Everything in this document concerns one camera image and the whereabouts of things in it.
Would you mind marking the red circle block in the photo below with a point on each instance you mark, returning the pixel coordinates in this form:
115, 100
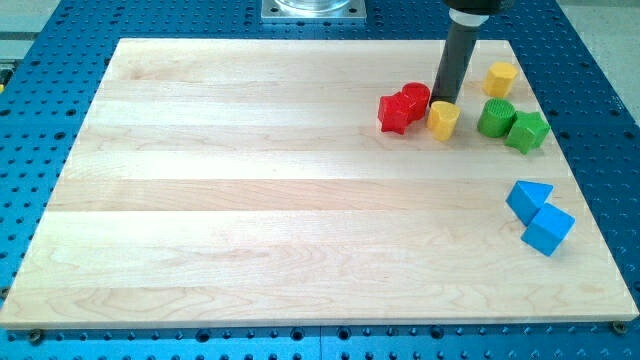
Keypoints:
419, 96

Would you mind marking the blue perforated table plate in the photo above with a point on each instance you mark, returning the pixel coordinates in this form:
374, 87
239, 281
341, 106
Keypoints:
582, 58

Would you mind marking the green circle block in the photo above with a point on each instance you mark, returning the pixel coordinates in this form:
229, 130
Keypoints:
496, 118

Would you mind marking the yellow heart block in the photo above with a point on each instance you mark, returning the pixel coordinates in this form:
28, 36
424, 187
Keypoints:
442, 119

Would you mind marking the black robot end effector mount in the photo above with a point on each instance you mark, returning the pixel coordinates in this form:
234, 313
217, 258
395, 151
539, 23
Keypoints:
480, 7

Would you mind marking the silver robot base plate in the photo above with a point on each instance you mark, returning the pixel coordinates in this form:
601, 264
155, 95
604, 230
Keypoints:
305, 10

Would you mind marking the red star block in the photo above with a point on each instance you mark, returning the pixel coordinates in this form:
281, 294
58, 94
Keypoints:
394, 112

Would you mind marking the green star block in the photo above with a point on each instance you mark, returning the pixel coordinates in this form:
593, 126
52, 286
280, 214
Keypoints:
528, 131

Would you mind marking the blue triangle block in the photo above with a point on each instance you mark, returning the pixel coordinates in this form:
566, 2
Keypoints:
526, 198

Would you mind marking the yellow hexagon block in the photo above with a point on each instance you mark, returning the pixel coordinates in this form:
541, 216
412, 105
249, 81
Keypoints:
499, 79

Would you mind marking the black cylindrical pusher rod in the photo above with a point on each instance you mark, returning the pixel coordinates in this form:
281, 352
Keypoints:
458, 49

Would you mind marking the blue cube block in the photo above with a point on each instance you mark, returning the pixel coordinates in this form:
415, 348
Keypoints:
548, 229

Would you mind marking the wooden board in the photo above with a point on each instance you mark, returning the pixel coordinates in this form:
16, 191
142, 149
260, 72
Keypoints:
234, 183

